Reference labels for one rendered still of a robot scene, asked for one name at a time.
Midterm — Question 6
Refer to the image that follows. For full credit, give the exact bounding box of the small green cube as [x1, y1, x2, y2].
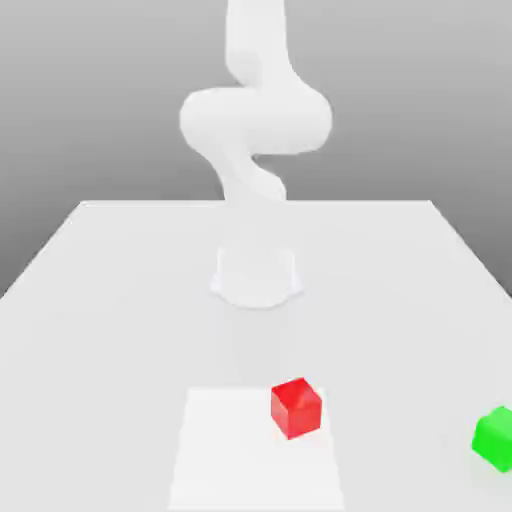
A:
[470, 405, 512, 474]

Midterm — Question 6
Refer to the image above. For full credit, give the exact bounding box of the small red cube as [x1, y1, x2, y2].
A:
[270, 376, 323, 441]

